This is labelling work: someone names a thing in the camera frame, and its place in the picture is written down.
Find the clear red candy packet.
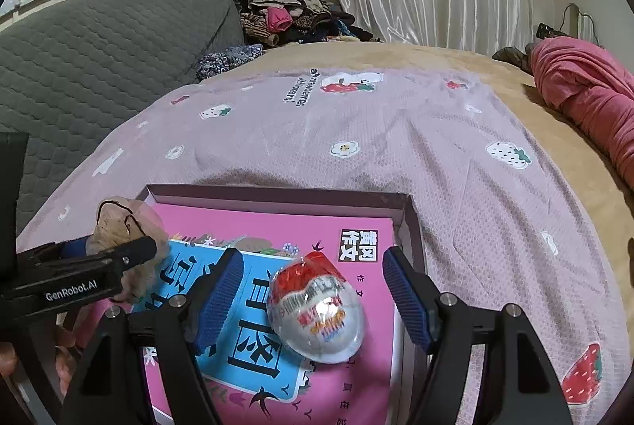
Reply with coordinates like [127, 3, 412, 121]
[266, 251, 366, 364]

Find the purple cardboard box tray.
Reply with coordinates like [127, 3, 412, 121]
[124, 183, 429, 425]

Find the cluttered vanity table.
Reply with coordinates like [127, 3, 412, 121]
[536, 23, 570, 40]

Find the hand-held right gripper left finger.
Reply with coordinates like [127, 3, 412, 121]
[59, 248, 245, 425]

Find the blue patterned cloth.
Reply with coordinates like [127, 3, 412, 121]
[195, 44, 264, 82]

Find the white framed vanity mirror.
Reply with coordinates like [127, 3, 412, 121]
[562, 3, 600, 46]

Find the grey quilted headboard cover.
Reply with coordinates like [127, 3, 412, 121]
[0, 0, 246, 238]

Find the person's left hand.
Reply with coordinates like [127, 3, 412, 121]
[0, 325, 80, 398]

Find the brown garment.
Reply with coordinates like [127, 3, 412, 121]
[493, 44, 535, 72]

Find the beige hair scrunchie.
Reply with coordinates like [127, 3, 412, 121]
[93, 196, 172, 302]

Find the pink quilt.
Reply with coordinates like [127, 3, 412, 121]
[530, 36, 634, 191]

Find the pile of clothes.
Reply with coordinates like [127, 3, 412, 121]
[225, 0, 384, 48]

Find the pink strawberry print blanket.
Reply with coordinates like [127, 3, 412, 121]
[15, 69, 627, 425]

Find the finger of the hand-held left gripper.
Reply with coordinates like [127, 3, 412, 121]
[59, 236, 96, 258]
[17, 235, 158, 280]

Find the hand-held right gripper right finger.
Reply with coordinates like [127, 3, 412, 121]
[382, 247, 570, 425]

